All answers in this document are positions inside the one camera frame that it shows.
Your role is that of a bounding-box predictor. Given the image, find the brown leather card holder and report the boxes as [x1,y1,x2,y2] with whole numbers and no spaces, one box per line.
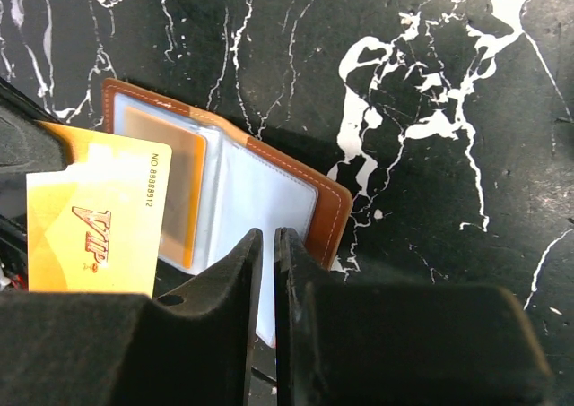
[102,78,352,346]

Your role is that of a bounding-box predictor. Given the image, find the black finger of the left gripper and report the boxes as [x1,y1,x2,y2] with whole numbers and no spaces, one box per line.
[1,80,71,182]

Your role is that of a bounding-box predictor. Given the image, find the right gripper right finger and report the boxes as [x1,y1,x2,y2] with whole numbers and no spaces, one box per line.
[274,228,554,405]

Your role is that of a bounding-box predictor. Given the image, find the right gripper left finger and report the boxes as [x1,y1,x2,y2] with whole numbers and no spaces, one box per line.
[1,229,263,405]

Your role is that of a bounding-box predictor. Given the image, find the yellow VIP credit card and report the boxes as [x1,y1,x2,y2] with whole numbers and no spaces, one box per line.
[26,123,172,296]

